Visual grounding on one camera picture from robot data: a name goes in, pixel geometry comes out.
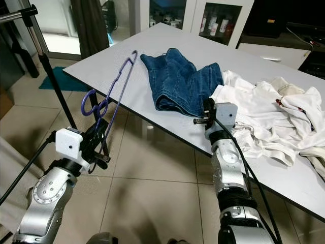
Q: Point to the blue denim shorts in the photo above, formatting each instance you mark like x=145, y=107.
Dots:
x=183, y=84

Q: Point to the purple plastic hanger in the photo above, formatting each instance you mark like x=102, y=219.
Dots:
x=83, y=104

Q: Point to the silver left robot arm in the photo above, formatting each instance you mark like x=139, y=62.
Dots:
x=45, y=201

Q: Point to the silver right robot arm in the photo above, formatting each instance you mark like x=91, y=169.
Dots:
x=231, y=162

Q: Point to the white table with black legs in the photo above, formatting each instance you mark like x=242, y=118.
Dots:
x=198, y=48

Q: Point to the teal floor mat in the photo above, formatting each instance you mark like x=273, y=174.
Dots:
x=66, y=79

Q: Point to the beige garment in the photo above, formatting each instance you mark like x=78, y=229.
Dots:
x=287, y=85

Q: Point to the white drawer unit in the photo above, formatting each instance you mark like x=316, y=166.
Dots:
x=274, y=53

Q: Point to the white glass-door cabinet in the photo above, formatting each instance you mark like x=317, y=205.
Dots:
x=193, y=20

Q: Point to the cardboard box with print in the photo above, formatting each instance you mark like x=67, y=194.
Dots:
x=6, y=104

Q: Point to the black desk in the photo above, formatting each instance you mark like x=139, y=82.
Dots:
x=10, y=56

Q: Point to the cream trousers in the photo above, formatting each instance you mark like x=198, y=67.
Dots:
x=317, y=160

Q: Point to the dark grey curtain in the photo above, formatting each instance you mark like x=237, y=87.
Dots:
x=91, y=25

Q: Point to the black television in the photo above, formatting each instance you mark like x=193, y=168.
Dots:
x=284, y=15

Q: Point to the chrome and black clothes rack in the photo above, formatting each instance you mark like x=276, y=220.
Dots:
x=32, y=11

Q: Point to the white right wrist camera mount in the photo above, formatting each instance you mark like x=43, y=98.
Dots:
x=227, y=114

